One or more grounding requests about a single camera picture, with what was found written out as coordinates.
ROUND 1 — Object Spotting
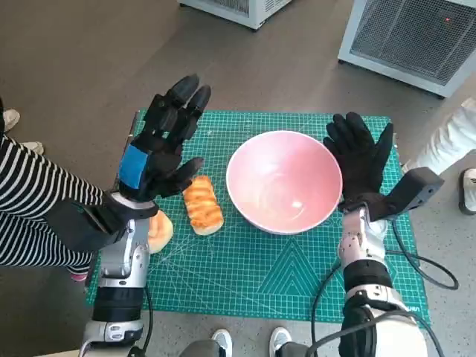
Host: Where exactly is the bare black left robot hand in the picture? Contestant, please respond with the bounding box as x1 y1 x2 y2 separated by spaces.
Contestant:
117 73 213 204

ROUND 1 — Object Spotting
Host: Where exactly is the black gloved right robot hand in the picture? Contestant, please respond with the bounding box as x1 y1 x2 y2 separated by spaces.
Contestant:
322 112 395 205

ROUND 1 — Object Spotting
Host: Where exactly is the long orange striped toy bread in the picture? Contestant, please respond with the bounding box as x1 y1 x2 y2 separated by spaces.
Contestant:
183 176 225 236

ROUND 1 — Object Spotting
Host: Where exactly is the round pale toy bread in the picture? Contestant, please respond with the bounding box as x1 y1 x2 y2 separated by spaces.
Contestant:
147 210 175 255

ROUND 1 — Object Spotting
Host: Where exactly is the pink bowl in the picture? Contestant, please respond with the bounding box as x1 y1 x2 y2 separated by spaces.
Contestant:
225 129 344 235

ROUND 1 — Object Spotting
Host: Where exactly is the person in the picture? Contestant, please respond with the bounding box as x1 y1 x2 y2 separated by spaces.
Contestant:
0 97 22 133
0 133 107 283
401 97 476 216

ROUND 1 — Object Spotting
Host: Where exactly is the green cutting mat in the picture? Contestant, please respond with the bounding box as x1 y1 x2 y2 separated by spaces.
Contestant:
84 108 432 328

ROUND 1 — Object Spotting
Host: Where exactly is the white cabinet with mesh panel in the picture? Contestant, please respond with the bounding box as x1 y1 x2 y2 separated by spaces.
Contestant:
337 0 476 100

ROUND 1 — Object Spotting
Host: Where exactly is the white sneaker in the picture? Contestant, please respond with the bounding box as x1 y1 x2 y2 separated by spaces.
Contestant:
211 329 234 357
269 327 293 354

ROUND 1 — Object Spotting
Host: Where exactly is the dark grey leg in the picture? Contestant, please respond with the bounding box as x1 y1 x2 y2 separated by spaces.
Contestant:
277 341 313 357
180 340 222 357

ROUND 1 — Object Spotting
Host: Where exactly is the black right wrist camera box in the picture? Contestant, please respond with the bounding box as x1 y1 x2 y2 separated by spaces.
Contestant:
366 167 446 222

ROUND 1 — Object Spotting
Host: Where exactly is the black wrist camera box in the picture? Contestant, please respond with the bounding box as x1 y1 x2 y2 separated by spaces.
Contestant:
48 200 127 252
366 167 446 222

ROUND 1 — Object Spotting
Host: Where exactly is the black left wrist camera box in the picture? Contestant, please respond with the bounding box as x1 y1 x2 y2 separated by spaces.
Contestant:
48 200 127 252

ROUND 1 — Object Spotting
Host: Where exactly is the black cable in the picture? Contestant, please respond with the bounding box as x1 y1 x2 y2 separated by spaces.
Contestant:
143 288 154 350
310 258 345 354
315 310 434 349
392 219 459 291

